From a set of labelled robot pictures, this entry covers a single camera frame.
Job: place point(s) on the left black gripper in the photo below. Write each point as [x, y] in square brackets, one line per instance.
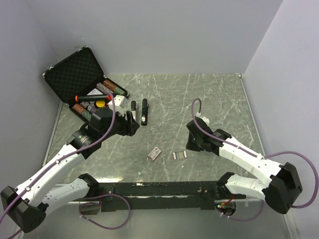
[129, 126]

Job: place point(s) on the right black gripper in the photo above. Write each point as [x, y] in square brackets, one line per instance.
[190, 146]

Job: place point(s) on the grey and black stapler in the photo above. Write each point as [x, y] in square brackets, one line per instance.
[134, 109]

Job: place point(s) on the striped staple strip pack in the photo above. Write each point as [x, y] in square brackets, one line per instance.
[179, 155]

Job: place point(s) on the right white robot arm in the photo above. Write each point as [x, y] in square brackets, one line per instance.
[277, 184]

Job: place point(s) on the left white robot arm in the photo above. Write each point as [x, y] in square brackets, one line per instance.
[30, 202]

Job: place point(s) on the red white staple box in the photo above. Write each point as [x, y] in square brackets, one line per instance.
[154, 153]

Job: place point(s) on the yellow poker chip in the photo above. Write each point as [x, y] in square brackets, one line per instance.
[100, 104]

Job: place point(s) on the black orange marker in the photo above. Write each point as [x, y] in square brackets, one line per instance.
[89, 98]

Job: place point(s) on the black poker chip case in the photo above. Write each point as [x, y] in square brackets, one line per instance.
[77, 75]

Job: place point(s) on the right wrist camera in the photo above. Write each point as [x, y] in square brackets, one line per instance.
[203, 118]

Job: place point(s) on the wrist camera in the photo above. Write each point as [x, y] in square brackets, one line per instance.
[119, 104]
[203, 118]

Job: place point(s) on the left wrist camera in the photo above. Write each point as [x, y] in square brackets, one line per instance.
[119, 104]

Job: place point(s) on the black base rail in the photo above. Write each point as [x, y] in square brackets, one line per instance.
[163, 195]

